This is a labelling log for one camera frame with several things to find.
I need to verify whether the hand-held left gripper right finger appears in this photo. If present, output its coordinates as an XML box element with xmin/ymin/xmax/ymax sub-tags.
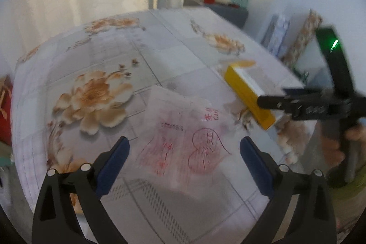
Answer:
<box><xmin>240</xmin><ymin>136</ymin><xmax>338</xmax><ymax>244</ymax></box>

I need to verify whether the small green item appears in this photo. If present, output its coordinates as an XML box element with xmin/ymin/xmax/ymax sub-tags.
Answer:
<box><xmin>294</xmin><ymin>70</ymin><xmax>311</xmax><ymax>83</ymax></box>

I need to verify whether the grey cabinet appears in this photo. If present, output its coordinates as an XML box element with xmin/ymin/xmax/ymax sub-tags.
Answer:
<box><xmin>183</xmin><ymin>0</ymin><xmax>249</xmax><ymax>30</ymax></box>

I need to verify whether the person's right hand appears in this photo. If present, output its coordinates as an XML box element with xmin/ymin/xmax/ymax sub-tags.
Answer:
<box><xmin>320</xmin><ymin>122</ymin><xmax>366</xmax><ymax>169</ymax></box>

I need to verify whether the yellow white box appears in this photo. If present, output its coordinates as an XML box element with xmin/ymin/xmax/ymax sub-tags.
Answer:
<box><xmin>224</xmin><ymin>59</ymin><xmax>277</xmax><ymax>131</ymax></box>

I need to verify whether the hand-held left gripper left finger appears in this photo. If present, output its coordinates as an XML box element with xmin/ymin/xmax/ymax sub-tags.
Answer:
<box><xmin>31</xmin><ymin>136</ymin><xmax>131</xmax><ymax>244</ymax></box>

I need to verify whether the white blue wrapped package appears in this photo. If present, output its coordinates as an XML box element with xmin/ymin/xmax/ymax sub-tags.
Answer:
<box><xmin>261</xmin><ymin>14</ymin><xmax>291</xmax><ymax>57</ymax></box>

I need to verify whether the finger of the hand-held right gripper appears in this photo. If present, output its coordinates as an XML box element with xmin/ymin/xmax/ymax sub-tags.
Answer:
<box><xmin>283</xmin><ymin>87</ymin><xmax>323</xmax><ymax>96</ymax></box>
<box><xmin>257</xmin><ymin>94</ymin><xmax>332</xmax><ymax>121</ymax></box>

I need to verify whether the clear red printed plastic bag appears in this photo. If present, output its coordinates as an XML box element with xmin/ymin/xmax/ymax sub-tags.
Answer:
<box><xmin>134</xmin><ymin>85</ymin><xmax>243</xmax><ymax>200</ymax></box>

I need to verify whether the floral tablecloth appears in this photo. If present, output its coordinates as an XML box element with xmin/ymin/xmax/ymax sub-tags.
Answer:
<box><xmin>10</xmin><ymin>8</ymin><xmax>318</xmax><ymax>244</ymax></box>

